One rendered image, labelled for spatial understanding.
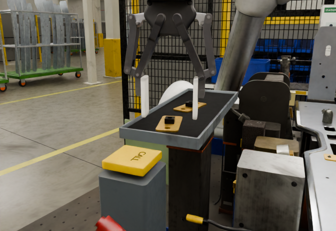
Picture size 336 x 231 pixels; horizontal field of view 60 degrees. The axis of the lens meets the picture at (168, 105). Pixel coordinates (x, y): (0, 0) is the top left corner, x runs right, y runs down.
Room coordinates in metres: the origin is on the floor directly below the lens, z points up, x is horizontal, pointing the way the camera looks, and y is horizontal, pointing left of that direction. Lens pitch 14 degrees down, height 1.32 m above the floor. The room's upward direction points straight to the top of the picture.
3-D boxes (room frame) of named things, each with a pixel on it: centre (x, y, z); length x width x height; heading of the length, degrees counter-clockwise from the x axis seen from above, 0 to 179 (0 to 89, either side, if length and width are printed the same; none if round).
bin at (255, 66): (1.67, -0.42, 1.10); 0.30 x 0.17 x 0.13; 65
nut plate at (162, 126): (0.49, 0.00, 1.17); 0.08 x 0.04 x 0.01; 172
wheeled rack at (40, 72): (7.84, 3.38, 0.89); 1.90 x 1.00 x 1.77; 146
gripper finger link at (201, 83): (0.48, -0.07, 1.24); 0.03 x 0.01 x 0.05; 82
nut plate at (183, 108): (0.61, -0.05, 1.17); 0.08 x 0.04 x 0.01; 145
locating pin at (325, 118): (1.00, -0.58, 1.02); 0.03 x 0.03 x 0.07
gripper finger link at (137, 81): (0.50, 0.06, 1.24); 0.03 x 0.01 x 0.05; 82
